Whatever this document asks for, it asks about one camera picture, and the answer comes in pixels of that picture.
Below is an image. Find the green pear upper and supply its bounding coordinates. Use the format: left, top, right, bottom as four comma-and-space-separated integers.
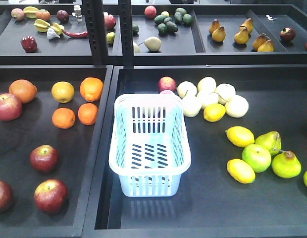
255, 131, 282, 156

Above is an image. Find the green pear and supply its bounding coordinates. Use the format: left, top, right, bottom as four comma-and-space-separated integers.
255, 131, 282, 156
271, 149, 302, 179

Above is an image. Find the dark red apple front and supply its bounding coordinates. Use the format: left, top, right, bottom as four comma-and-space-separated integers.
34, 178, 68, 214

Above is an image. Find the small orange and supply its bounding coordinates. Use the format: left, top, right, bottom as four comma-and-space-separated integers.
52, 108, 76, 129
78, 103, 98, 125

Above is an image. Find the light blue plastic basket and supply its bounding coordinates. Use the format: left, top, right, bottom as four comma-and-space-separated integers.
108, 94, 191, 197

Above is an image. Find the yellow lemon lower right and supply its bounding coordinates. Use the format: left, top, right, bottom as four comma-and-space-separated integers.
227, 158, 256, 184

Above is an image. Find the green apple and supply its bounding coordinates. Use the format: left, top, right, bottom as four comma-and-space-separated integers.
242, 144, 272, 173

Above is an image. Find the large orange with knob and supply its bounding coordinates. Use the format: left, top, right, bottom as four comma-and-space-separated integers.
80, 77, 103, 102

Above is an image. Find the green pear lower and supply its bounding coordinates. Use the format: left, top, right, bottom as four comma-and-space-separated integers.
271, 149, 302, 179

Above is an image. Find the red apple left tray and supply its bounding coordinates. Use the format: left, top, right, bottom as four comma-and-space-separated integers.
0, 93, 22, 121

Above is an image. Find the yellow lemon near pears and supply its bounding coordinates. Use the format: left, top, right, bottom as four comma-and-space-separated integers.
204, 103, 226, 122

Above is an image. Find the red apple behind basket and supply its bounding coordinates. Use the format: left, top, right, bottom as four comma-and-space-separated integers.
158, 76, 177, 92

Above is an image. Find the black wooden produce stand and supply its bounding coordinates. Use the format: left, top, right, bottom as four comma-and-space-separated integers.
0, 4, 307, 238

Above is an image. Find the yellow round citrus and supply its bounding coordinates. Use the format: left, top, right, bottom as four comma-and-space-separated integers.
51, 81, 75, 103

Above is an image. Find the small orange left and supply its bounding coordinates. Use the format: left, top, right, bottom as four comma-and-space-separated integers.
52, 108, 76, 129

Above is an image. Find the large orange grapefruit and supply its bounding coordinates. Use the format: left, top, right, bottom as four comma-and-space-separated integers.
8, 79, 38, 104

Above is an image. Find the small orange right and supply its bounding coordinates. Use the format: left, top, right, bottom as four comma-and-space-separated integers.
78, 103, 98, 125

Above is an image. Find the dark red apple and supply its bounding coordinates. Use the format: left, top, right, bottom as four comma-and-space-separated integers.
34, 178, 68, 214
30, 144, 59, 175

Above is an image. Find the yellow lemon upper right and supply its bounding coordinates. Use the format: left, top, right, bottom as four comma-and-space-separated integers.
225, 126, 255, 148

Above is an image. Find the dark red apple middle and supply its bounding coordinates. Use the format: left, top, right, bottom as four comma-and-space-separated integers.
30, 144, 59, 175

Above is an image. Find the dark red pomegranate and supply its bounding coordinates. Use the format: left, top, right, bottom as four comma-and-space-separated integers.
280, 27, 296, 42

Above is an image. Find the red bell pepper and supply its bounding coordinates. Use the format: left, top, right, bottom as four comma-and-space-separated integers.
20, 36, 37, 53

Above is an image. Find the red chili pepper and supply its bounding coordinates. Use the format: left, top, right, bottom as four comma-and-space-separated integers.
63, 30, 88, 39

